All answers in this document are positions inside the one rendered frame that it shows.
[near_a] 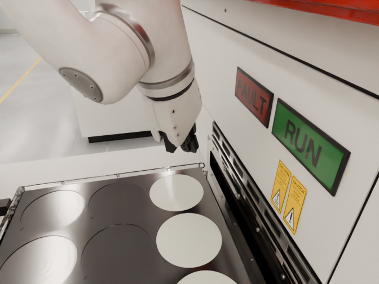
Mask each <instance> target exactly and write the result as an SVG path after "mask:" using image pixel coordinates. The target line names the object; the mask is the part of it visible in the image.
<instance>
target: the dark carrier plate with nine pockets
mask: <svg viewBox="0 0 379 284"><path fill-rule="evenodd" d="M176 174H178V175H187V176H190V177H192V178H194V179H196V180H197V181H198V182H199V183H200V184H201V185H202V187H203V191H204V194H203V197H202V199H201V201H200V202H199V203H198V204H197V205H196V206H193V207H192V208H189V209H187V210H183V211H168V210H164V209H161V208H159V207H158V206H156V205H155V204H154V203H153V202H152V200H151V198H150V195H149V192H150V189H151V186H152V185H153V184H154V183H155V182H156V181H157V180H158V179H160V178H162V177H165V176H168V175H176ZM186 213H192V214H199V215H202V216H205V217H207V218H208V219H210V220H211V221H213V222H214V223H215V224H216V226H217V227H218V229H219V230H220V233H221V236H222V245H221V249H220V250H219V253H218V254H217V255H216V257H215V258H214V259H213V260H211V261H210V262H208V263H206V264H204V265H202V266H199V267H194V268H184V267H179V266H176V265H174V264H172V263H170V262H168V261H167V260H166V259H164V258H163V257H162V255H161V254H160V252H159V250H158V248H157V243H156V237H157V233H158V230H159V229H160V227H161V226H162V225H163V223H164V222H166V221H167V220H168V219H170V218H172V217H173V216H176V215H179V214H186ZM202 270H210V271H215V272H218V273H222V274H224V275H225V276H227V277H229V278H230V279H232V280H233V281H234V282H236V283H237V284H251V282H250V280H249V277H248V275H247V273H246V270H245V268H244V266H243V263H242V261H241V259H240V257H239V254H238V252H237V249H236V247H235V245H234V243H233V240H232V238H231V236H230V233H229V231H228V229H227V226H226V224H225V222H224V220H223V217H222V214H221V212H220V210H219V208H218V205H217V203H216V201H215V198H214V196H213V194H212V192H211V189H210V186H209V184H208V182H207V180H206V177H205V175H204V173H203V171H202V168H201V167H195V168H187V169H182V170H174V171H166V172H158V173H153V174H145V175H137V176H129V177H121V178H116V179H108V180H100V181H92V182H86V183H79V184H71V185H62V186H58V187H49V188H41V189H33V190H25V191H24V193H23V195H22V198H21V200H20V202H19V204H18V207H17V209H16V211H15V213H14V216H13V218H12V220H11V222H10V225H9V227H8V230H7V232H6V234H5V236H4V239H3V241H2V243H1V245H0V284H177V283H178V282H179V281H180V280H181V279H182V278H184V277H185V276H187V275H189V274H191V273H194V272H198V271H202Z"/></svg>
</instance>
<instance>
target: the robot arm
mask: <svg viewBox="0 0 379 284"><path fill-rule="evenodd" d="M0 4H1V6H2V8H3V10H4V12H5V14H6V15H7V17H8V19H9V21H10V22H11V23H12V25H13V26H14V27H15V29H16V30H17V31H18V32H19V34H20V35H21V36H22V37H23V38H24V40H25V41H26V42H27V43H28V44H29V45H30V47H31V48H32V49H34V50H35V52H36V53H37V54H39V56H40V57H41V58H43V59H44V61H45V62H47V63H48V64H49V65H50V66H51V67H52V68H53V69H54V70H55V71H56V72H57V73H59V74H60V75H61V76H62V77H63V78H64V79H65V80H66V81H67V82H68V83H69V84H70V85H71V86H72V87H74V88H75V89H76V90H77V91H78V92H80V93H81V94H82V95H83V96H84V97H86V98H89V99H90V100H92V101H94V102H96V103H99V104H104V105H107V104H114V103H116V102H118V101H120V100H121V99H123V98H124V97H125V96H126V95H127V94H128V93H129V92H130V91H131V90H132V89H133V88H134V86H135V85H136V86H137V88H138V90H139V91H140V92H141V93H142V94H143V95H142V97H141V99H142V106H143V110H144V115H145V117H146V120H147V123H148V126H149V129H150V131H151V133H152V136H153V138H154V139H155V141H156V142H159V143H160V142H161V140H162V138H164V143H165V149H166V151H167V152H169V153H174V152H175V151H176V149H177V148H178V147H179V146H180V147H181V149H182V150H183V151H184V152H187V153H189V152H192V153H196V152H197V149H198V148H199V143H198V141H197V137H196V135H195V133H196V122H195V121H196V119H197V117H198V116H199V114H200V112H201V108H202V98H201V93H200V89H199V86H198V83H197V80H196V77H195V63H194V62H193V58H192V54H191V49H190V44H189V41H188V37H187V32H186V27H185V24H184V19H183V14H182V9H181V6H180V1H179V0H95V11H94V13H93V14H92V15H91V16H90V17H89V18H88V19H86V18H85V17H84V16H83V15H82V14H81V13H80V12H79V11H78V10H77V9H76V8H75V6H74V5H73V3H72V2H71V1H70V0H0Z"/></svg>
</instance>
